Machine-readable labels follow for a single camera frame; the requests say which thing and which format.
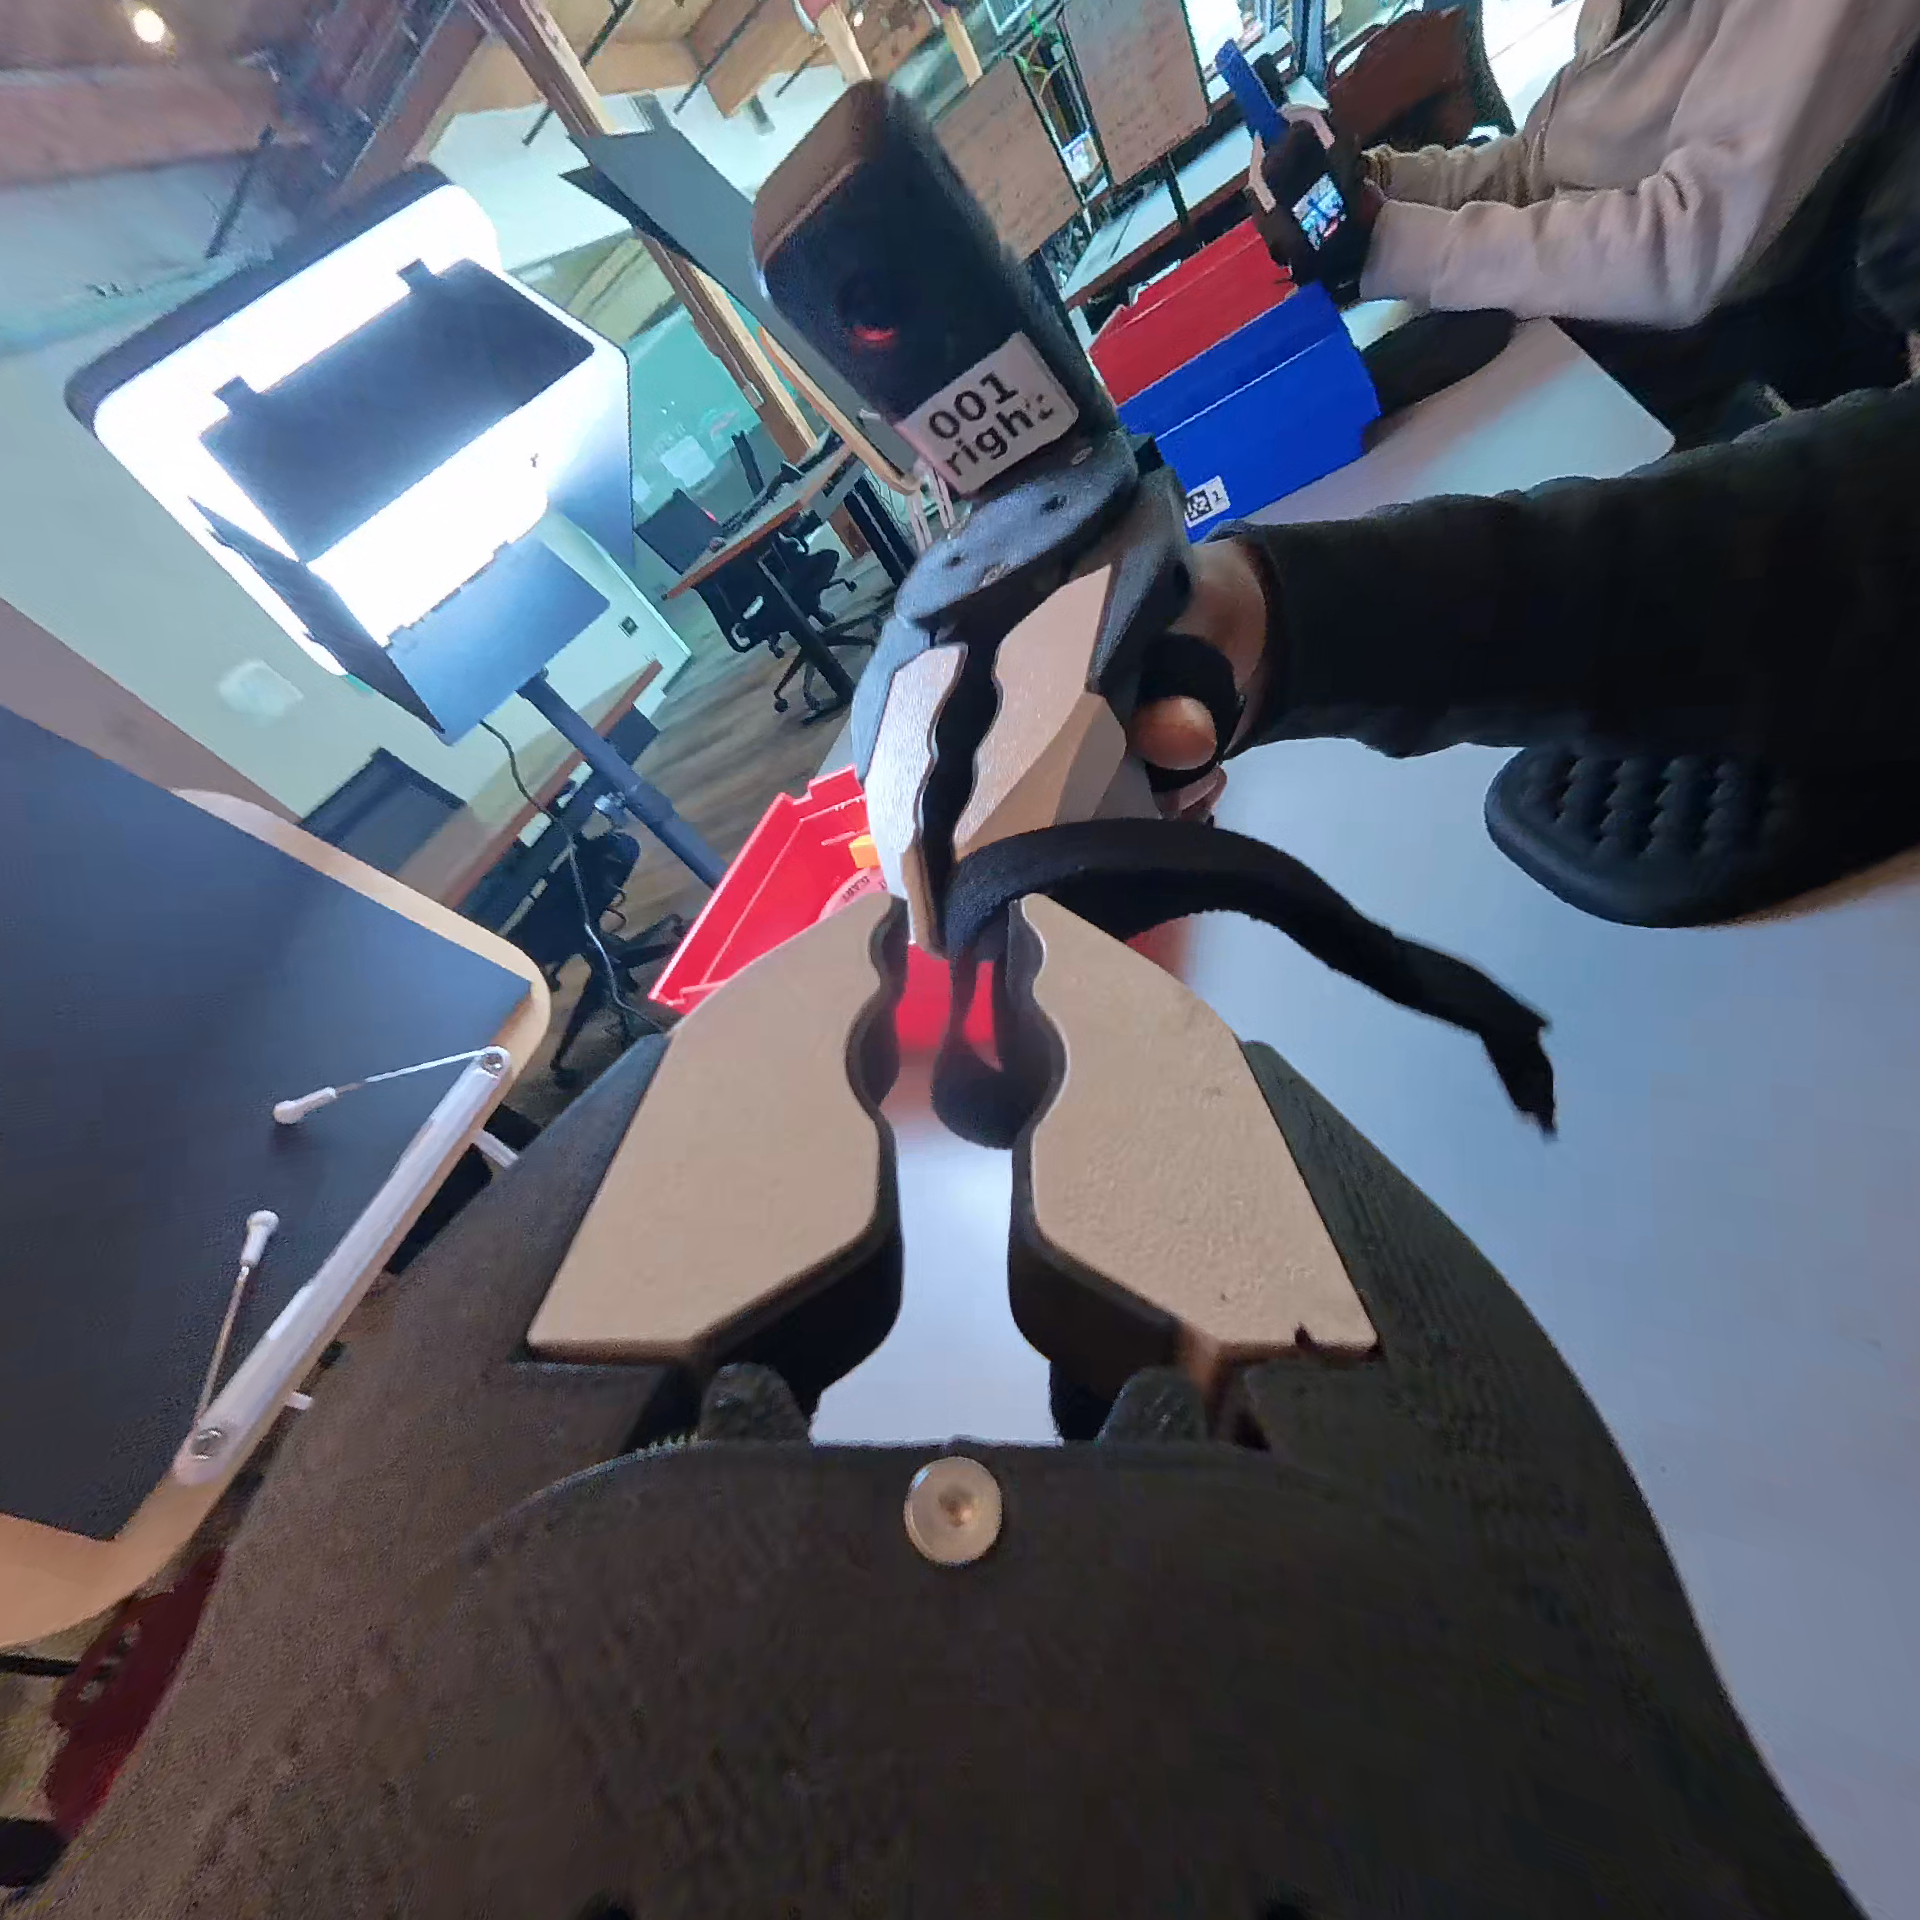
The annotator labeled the black light stand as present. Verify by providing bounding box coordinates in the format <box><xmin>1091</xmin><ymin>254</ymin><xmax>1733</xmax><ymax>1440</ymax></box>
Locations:
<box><xmin>517</xmin><ymin>673</ymin><xmax>732</xmax><ymax>889</ymax></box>

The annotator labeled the black handheld device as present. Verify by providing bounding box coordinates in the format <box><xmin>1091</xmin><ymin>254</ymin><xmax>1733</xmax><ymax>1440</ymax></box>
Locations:
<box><xmin>1252</xmin><ymin>111</ymin><xmax>1385</xmax><ymax>290</ymax></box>

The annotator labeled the studio light panel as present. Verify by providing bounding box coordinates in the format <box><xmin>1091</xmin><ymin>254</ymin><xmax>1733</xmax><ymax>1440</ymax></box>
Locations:
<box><xmin>66</xmin><ymin>165</ymin><xmax>694</xmax><ymax>741</ymax></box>

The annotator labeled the brown notice board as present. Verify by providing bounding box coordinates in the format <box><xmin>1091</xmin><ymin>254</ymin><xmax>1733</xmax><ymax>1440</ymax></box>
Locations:
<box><xmin>1055</xmin><ymin>0</ymin><xmax>1210</xmax><ymax>190</ymax></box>
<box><xmin>937</xmin><ymin>60</ymin><xmax>1081</xmax><ymax>264</ymax></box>

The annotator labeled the red plastic bin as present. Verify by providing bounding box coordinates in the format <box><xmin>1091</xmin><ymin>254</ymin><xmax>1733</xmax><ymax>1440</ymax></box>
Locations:
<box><xmin>1089</xmin><ymin>222</ymin><xmax>1299</xmax><ymax>407</ymax></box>
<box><xmin>652</xmin><ymin>768</ymin><xmax>1022</xmax><ymax>1081</ymax></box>

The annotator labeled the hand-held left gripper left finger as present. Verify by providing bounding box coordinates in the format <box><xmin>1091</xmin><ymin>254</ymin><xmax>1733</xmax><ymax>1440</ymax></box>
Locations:
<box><xmin>525</xmin><ymin>894</ymin><xmax>913</xmax><ymax>1382</ymax></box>

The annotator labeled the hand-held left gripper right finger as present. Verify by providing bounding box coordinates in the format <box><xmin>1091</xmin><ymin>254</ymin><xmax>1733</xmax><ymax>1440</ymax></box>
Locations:
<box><xmin>1006</xmin><ymin>896</ymin><xmax>1381</xmax><ymax>1397</ymax></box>

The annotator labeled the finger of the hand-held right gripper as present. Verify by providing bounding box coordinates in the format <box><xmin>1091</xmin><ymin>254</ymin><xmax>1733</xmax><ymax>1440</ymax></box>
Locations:
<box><xmin>871</xmin><ymin>642</ymin><xmax>981</xmax><ymax>952</ymax></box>
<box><xmin>950</xmin><ymin>576</ymin><xmax>1169</xmax><ymax>872</ymax></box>

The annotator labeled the blue plastic bin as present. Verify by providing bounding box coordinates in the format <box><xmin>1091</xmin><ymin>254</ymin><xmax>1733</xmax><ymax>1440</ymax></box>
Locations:
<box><xmin>1117</xmin><ymin>276</ymin><xmax>1385</xmax><ymax>530</ymax></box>

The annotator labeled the black office chair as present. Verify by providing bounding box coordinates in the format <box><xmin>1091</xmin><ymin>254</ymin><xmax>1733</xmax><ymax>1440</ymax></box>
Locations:
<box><xmin>705</xmin><ymin>532</ymin><xmax>881</xmax><ymax>712</ymax></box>

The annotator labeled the black velcro strap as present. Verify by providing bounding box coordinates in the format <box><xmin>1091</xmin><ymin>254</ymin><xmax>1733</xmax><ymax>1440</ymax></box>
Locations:
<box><xmin>931</xmin><ymin>823</ymin><xmax>1556</xmax><ymax>1149</ymax></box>

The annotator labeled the black board with wooden back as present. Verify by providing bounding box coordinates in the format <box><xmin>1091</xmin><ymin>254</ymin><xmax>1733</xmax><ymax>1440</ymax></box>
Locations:
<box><xmin>563</xmin><ymin>118</ymin><xmax>932</xmax><ymax>505</ymax></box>

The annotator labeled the person's right forearm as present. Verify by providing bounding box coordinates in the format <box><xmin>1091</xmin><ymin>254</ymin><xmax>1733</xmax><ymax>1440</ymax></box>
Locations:
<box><xmin>1222</xmin><ymin>382</ymin><xmax>1920</xmax><ymax>769</ymax></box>

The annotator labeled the black rounded object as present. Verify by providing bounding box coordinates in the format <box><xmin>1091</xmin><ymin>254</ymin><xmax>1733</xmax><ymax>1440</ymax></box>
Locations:
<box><xmin>1363</xmin><ymin>305</ymin><xmax>1519</xmax><ymax>408</ymax></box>

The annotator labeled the black board on white stand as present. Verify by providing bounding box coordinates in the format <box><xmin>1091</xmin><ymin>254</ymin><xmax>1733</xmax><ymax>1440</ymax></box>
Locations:
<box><xmin>0</xmin><ymin>597</ymin><xmax>553</xmax><ymax>1652</ymax></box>

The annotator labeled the red bag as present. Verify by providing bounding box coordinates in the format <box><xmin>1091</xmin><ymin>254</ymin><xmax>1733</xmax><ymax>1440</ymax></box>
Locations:
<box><xmin>45</xmin><ymin>1544</ymin><xmax>227</xmax><ymax>1836</ymax></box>

